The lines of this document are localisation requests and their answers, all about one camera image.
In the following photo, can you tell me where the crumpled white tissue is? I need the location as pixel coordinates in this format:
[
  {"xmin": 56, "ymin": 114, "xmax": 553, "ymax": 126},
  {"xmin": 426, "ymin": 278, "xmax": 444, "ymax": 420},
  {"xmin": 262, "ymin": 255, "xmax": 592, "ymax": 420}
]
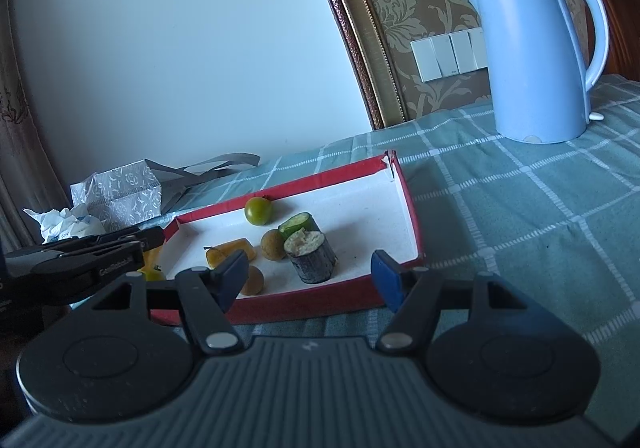
[{"xmin": 22, "ymin": 204, "xmax": 107, "ymax": 243}]

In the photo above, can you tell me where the dark eggplant piece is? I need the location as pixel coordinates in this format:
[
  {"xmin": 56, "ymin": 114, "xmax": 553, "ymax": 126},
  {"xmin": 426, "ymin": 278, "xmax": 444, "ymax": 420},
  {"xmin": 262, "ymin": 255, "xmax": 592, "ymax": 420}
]
[{"xmin": 283, "ymin": 230, "xmax": 338, "ymax": 285}]

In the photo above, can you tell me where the brown wooden chair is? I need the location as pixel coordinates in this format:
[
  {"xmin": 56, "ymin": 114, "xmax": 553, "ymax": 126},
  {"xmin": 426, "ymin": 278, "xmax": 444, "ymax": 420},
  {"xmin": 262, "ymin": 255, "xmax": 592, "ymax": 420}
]
[{"xmin": 547, "ymin": 0, "xmax": 640, "ymax": 83}]

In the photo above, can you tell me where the light blue electric kettle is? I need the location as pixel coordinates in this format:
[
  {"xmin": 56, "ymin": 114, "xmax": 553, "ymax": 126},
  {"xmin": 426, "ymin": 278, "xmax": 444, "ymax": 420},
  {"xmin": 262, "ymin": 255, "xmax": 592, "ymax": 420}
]
[{"xmin": 461, "ymin": 0, "xmax": 610, "ymax": 145}]

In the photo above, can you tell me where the beige patterned curtain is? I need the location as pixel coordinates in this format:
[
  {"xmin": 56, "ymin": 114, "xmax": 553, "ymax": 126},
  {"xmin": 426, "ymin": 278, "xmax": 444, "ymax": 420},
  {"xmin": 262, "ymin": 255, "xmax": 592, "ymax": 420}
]
[{"xmin": 0, "ymin": 0, "xmax": 71, "ymax": 249}]

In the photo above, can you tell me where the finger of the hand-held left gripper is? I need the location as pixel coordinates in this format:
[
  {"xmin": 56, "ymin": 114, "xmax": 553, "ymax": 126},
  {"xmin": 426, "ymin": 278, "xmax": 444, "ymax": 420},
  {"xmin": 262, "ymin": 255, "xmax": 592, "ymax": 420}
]
[{"xmin": 42, "ymin": 226, "xmax": 166, "ymax": 257}]

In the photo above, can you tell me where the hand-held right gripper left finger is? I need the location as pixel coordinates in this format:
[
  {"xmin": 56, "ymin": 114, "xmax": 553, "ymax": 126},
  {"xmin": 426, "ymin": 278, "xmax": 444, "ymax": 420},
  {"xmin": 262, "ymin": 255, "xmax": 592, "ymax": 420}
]
[{"xmin": 72, "ymin": 249, "xmax": 251, "ymax": 355}]

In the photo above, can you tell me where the small yellow tomato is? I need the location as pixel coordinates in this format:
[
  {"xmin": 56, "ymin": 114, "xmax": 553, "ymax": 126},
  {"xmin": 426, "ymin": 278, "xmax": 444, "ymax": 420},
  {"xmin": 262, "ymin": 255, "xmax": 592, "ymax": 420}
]
[{"xmin": 137, "ymin": 248, "xmax": 166, "ymax": 283}]

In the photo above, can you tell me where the red shallow box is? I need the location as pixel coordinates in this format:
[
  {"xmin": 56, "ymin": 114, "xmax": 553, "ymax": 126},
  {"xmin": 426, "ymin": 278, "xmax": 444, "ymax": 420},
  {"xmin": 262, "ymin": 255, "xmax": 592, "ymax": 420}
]
[{"xmin": 149, "ymin": 149, "xmax": 426, "ymax": 327}]

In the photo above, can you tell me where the green cucumber piece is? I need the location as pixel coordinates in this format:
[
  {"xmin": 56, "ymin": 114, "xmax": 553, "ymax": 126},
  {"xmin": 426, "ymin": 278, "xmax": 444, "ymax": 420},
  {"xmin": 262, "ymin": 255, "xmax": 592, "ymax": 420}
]
[{"xmin": 278, "ymin": 212, "xmax": 321, "ymax": 241}]

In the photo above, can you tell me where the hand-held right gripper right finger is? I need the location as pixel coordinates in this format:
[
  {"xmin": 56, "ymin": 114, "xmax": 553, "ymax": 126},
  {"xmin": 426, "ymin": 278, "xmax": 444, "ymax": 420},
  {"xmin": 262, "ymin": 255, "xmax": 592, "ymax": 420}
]
[{"xmin": 371, "ymin": 249, "xmax": 551, "ymax": 354}]

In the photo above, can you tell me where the green checked tablecloth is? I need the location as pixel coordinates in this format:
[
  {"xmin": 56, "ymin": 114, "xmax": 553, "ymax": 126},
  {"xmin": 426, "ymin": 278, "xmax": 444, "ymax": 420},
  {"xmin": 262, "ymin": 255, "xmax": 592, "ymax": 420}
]
[{"xmin": 70, "ymin": 74, "xmax": 640, "ymax": 434}]

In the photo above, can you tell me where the green tomato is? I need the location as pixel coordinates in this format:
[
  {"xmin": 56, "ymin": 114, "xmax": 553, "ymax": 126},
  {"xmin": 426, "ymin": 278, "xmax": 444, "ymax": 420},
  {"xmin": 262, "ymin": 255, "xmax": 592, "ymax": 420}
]
[{"xmin": 244, "ymin": 196, "xmax": 273, "ymax": 227}]

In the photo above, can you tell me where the white wall switch panel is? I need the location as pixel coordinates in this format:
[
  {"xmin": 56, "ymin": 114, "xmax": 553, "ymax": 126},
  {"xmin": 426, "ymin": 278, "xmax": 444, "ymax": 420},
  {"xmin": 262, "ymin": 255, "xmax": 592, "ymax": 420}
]
[{"xmin": 411, "ymin": 26, "xmax": 490, "ymax": 83}]

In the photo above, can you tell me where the silver patterned gift bag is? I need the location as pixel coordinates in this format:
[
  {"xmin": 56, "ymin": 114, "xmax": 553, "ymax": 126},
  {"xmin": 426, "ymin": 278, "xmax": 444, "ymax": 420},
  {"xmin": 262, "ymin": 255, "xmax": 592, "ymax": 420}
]
[{"xmin": 70, "ymin": 154, "xmax": 262, "ymax": 231}]

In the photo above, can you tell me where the yellow vegetable chunk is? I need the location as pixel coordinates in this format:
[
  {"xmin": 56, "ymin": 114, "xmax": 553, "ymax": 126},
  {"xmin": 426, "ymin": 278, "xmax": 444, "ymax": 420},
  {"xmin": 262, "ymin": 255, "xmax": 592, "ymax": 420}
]
[{"xmin": 205, "ymin": 238, "xmax": 257, "ymax": 271}]

